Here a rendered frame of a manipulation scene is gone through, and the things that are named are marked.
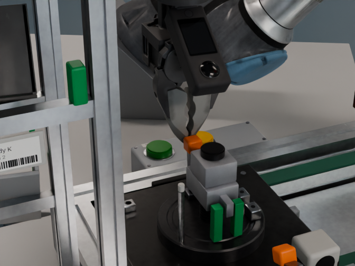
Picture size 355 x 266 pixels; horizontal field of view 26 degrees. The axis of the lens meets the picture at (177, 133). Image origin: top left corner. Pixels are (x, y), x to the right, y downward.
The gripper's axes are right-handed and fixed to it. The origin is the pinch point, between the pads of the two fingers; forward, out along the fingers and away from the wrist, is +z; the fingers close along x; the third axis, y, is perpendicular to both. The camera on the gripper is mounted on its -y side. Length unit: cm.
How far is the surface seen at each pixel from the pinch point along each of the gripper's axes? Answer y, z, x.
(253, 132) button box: 13.8, 11.1, -17.7
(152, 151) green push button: 13.1, 10.0, -0.1
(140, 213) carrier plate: -0.5, 10.1, 7.2
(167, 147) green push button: 13.3, 9.9, -2.6
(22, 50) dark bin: -23.9, -26.8, 25.0
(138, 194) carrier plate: 3.7, 10.1, 5.8
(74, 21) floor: 297, 107, -66
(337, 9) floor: 256, 107, -206
